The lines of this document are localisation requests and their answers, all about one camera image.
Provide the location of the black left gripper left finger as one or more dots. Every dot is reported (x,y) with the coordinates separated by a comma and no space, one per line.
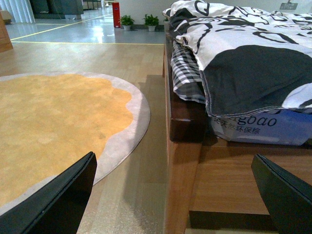
(57,207)

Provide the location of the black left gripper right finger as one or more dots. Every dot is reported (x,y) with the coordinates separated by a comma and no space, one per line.
(287,198)

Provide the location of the blue white wrapped mattress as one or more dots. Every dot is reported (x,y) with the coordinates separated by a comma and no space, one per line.
(282,127)

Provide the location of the round yellow grey rug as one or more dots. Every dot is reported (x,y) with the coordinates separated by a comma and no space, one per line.
(50,121)

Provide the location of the black white patterned duvet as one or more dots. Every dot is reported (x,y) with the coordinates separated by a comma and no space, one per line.
(249,60)

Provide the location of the black white checkered sheet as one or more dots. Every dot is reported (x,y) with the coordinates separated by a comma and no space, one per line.
(187,83)

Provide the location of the wooden cabinet at left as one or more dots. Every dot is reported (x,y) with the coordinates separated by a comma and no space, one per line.
(5,42)

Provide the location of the left potted green plant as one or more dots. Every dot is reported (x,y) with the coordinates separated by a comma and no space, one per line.
(126,22)

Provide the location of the potted green plant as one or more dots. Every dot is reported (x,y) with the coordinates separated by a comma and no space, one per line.
(151,22)
(126,22)

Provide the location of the right potted green plant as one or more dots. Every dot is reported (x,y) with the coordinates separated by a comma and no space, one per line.
(151,22)

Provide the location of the red fire extinguisher cabinet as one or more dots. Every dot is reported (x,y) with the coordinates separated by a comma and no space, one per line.
(116,14)

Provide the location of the wooden bed frame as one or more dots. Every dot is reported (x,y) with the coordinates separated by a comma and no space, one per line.
(210,180)

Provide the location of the grey wall socket panel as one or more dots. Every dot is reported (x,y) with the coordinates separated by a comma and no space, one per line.
(288,6)

